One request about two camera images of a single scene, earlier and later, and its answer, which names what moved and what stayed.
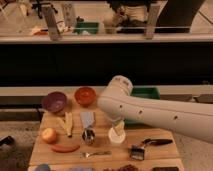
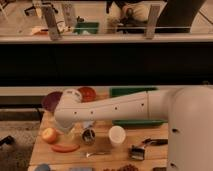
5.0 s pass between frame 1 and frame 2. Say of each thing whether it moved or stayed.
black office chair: moved
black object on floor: stayed
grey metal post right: stayed
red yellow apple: stayed
